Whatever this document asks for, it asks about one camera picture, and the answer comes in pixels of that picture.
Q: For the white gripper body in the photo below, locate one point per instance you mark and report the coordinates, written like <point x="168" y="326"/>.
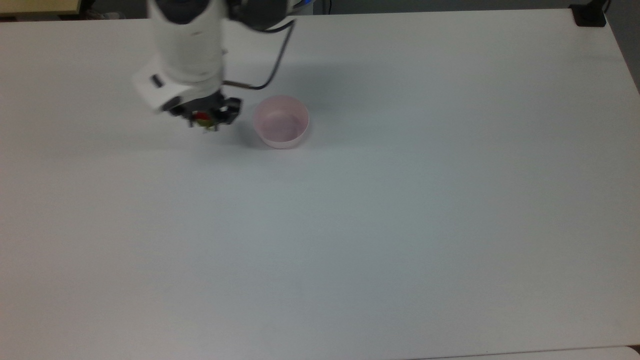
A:
<point x="167" y="90"/>

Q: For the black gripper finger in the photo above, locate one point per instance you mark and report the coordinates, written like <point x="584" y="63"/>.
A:
<point x="227" y="112"/>
<point x="184" y="111"/>

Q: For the red strawberry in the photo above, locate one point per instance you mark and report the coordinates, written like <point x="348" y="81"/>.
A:
<point x="202" y="119"/>

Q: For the Franka robot arm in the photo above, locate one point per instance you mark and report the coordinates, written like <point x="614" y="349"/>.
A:
<point x="187" y="40"/>

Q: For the pink plastic bowl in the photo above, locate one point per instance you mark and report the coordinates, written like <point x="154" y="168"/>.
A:
<point x="281" y="122"/>

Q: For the yellow wooden board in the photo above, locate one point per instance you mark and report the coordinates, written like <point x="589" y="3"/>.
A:
<point x="40" y="6"/>

